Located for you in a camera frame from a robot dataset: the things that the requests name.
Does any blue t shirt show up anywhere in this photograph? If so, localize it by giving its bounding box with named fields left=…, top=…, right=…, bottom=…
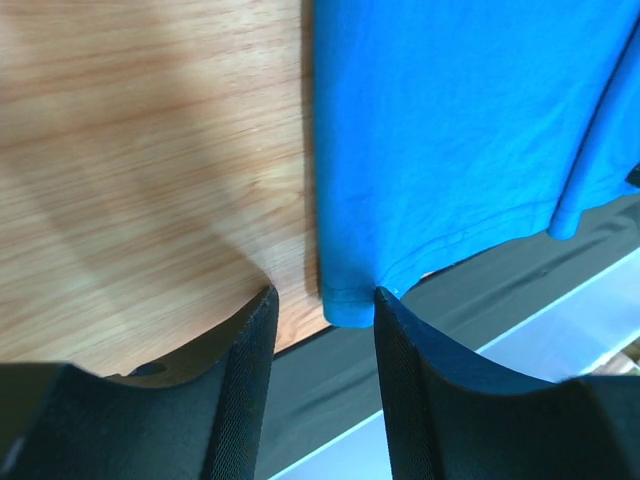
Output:
left=313, top=1, right=639, bottom=328

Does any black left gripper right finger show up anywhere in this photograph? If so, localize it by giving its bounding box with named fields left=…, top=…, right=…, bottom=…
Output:
left=374, top=288, right=639, bottom=479

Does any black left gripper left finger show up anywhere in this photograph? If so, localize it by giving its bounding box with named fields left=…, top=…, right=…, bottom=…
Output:
left=1, top=286, right=279, bottom=479

